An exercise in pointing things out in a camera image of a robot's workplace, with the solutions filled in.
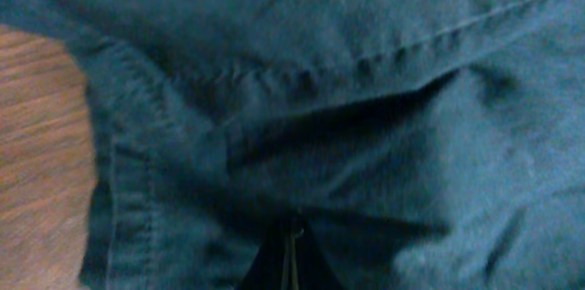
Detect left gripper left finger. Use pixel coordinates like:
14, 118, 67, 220
237, 223, 287, 290

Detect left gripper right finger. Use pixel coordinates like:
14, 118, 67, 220
292, 220, 344, 290

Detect navy blue shorts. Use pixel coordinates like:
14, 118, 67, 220
1, 0, 584, 289

